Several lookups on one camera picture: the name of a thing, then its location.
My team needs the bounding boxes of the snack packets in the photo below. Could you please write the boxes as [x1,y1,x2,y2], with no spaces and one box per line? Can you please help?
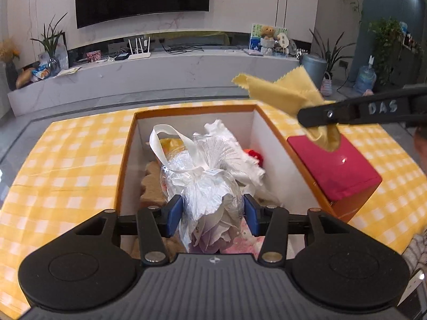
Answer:
[31,63,52,81]

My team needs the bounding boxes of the red box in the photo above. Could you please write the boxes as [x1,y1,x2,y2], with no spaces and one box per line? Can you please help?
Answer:
[287,133,383,224]

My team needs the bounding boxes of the white fluffy cloth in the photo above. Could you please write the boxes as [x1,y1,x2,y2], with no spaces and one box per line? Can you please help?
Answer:
[203,119,281,207]

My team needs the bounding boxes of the white router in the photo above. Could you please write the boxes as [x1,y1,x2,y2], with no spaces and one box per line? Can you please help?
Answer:
[128,37,152,61]

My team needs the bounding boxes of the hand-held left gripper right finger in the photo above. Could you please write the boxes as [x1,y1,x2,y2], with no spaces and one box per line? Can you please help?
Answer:
[243,194,355,265]

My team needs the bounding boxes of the marble television console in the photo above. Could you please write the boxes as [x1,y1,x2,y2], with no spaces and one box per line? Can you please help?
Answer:
[7,31,302,118]

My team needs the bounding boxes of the plant in glass vase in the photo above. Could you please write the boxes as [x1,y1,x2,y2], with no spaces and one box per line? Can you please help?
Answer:
[31,13,69,74]

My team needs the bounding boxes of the white plastic bag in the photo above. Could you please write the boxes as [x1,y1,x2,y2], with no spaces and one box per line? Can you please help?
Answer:
[53,42,69,70]

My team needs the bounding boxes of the person's clothing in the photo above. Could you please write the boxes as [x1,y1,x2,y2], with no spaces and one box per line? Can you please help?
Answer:
[402,230,427,274]

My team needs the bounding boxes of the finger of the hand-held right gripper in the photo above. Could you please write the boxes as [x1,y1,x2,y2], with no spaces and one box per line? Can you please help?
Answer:
[297,101,361,129]

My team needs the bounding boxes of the clear plastic bag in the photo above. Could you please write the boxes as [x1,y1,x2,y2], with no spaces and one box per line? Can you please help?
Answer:
[149,124,246,254]

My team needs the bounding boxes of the orange cardboard box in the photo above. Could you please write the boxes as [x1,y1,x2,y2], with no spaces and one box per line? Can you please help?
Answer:
[113,104,334,261]

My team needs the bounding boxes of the grey trash can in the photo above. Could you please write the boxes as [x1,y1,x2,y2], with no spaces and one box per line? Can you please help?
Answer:
[300,53,328,89]

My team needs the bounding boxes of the black cables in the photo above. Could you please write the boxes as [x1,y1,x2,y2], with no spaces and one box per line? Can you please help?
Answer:
[165,43,204,54]

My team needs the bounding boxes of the dried flowers in dark vase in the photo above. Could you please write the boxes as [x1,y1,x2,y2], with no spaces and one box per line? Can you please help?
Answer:
[0,38,21,90]

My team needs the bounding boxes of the leafy green potted plant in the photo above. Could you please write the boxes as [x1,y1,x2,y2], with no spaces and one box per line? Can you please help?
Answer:
[367,17,406,85]

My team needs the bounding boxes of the teddy bear bouquet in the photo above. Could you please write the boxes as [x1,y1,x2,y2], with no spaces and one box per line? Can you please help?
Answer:
[259,25,277,55]

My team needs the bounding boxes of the green picture card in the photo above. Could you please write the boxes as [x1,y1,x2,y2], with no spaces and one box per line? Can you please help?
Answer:
[250,23,288,52]

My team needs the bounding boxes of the long-leaf potted plant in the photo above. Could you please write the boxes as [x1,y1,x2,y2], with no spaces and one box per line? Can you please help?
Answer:
[309,28,357,74]

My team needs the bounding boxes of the blue water jug with pump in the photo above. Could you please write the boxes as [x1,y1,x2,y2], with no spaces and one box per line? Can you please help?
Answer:
[354,55,377,94]

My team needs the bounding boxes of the brown gourd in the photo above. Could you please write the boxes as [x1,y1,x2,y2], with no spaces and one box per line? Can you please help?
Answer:
[16,67,35,89]

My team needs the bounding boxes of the yellow cloth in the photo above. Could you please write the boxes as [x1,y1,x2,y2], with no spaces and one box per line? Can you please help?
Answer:
[232,66,341,152]

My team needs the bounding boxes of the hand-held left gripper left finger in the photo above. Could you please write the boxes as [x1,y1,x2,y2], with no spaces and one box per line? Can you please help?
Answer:
[72,195,184,265]

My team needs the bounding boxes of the pink floral cloth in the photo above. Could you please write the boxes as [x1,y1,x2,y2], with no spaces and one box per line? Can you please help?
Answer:
[220,222,264,257]

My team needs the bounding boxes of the person's right hand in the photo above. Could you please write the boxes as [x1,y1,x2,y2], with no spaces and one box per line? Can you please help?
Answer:
[414,129,427,170]

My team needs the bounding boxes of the woven handbag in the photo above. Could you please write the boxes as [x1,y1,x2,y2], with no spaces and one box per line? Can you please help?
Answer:
[320,71,334,97]

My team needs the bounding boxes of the orange plush toy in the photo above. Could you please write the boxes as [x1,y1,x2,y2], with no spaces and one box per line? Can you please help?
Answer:
[243,148,264,166]

